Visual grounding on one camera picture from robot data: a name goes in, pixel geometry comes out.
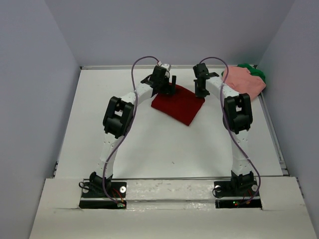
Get dark red t shirt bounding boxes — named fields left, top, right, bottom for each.
left=151, top=85, right=205, bottom=126

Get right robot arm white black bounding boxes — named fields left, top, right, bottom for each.
left=193, top=63, right=257, bottom=198

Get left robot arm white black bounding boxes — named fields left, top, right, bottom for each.
left=89, top=62, right=176, bottom=198

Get pink t shirt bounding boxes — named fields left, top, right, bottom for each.
left=225, top=66, right=266, bottom=101

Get green t shirt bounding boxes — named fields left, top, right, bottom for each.
left=237, top=63, right=266, bottom=83

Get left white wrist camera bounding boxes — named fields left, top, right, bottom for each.
left=159, top=63, right=171, bottom=72

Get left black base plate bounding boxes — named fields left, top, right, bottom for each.
left=78, top=181, right=127, bottom=210

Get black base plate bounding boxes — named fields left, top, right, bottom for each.
left=212, top=180, right=262, bottom=209
left=78, top=181, right=127, bottom=210

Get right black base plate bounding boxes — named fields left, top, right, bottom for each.
left=212, top=180, right=262, bottom=209

